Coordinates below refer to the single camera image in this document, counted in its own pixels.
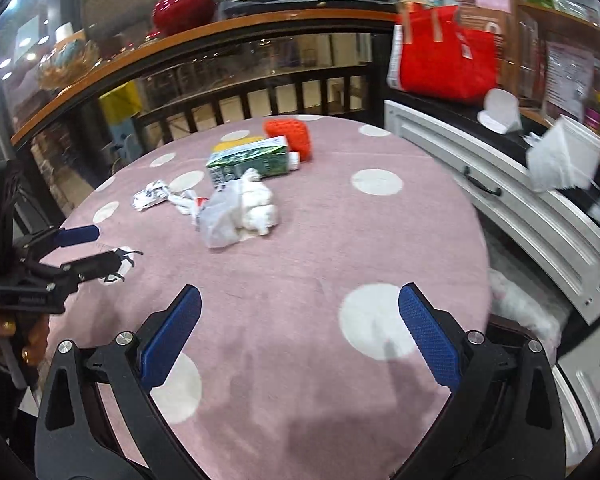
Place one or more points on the wooden shelf rack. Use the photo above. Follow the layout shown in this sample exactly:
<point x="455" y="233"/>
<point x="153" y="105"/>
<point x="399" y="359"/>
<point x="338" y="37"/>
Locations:
<point x="570" y="27"/>

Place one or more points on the white plastic scoop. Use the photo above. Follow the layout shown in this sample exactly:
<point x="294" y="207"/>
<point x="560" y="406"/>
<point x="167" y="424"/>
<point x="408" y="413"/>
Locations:
<point x="500" y="110"/>

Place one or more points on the small white wrapper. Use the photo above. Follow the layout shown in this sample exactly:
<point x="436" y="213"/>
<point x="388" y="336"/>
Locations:
<point x="150" y="196"/>

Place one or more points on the dark waste bin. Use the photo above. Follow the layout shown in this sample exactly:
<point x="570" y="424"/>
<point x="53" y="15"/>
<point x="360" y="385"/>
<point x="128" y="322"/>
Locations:
<point x="510" y="332"/>

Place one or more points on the red fabric bag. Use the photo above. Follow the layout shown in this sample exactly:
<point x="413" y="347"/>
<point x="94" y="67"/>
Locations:
<point x="440" y="65"/>

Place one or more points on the person's left hand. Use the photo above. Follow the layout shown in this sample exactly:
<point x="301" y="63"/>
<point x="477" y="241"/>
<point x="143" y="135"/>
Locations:
<point x="34" y="332"/>

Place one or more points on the yellow wrapper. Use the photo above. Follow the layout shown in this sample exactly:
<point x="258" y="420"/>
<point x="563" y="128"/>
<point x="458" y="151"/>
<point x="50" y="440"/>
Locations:
<point x="230" y="144"/>

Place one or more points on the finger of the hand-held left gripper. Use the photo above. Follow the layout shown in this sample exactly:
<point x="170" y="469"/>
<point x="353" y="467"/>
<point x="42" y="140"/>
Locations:
<point x="77" y="234"/>
<point x="90" y="264"/>

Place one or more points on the green drink carton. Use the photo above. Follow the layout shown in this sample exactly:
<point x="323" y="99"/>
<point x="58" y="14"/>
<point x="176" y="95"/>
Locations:
<point x="250" y="160"/>

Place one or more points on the white drawer unit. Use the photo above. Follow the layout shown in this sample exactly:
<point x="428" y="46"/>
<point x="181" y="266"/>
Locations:
<point x="590" y="375"/>

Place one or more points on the white labelled packet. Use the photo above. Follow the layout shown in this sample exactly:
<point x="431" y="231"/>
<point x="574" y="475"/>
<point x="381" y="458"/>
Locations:
<point x="569" y="80"/>

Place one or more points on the wooden counter with railing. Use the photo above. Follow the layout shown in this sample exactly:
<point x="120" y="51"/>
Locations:
<point x="280" y="22"/>

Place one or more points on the gold lotus bowl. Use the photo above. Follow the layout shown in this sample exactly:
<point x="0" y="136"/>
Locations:
<point x="67" y="62"/>

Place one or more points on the white red print wrapper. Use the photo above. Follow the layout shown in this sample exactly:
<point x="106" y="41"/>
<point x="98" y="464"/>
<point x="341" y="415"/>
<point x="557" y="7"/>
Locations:
<point x="185" y="205"/>

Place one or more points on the brown cardboard box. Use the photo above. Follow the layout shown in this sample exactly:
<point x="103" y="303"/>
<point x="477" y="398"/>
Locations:
<point x="480" y="22"/>

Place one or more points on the pink polka dot tablecloth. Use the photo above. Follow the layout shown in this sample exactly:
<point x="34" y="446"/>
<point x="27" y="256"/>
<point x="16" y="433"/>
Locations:
<point x="305" y="240"/>

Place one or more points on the orange foam fruit net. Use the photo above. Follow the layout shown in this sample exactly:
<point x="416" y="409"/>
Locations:
<point x="292" y="135"/>

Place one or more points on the white paper cup stack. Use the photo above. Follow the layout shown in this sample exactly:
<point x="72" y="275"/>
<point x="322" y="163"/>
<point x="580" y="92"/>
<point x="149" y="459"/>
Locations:
<point x="65" y="32"/>

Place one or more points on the white dresser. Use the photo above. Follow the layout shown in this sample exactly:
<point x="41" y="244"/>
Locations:
<point x="530" y="210"/>

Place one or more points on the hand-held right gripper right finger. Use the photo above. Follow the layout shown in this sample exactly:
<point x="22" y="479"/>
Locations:
<point x="430" y="335"/>

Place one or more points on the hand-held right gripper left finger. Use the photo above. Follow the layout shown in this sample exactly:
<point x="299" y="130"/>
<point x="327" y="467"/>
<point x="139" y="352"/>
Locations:
<point x="172" y="337"/>

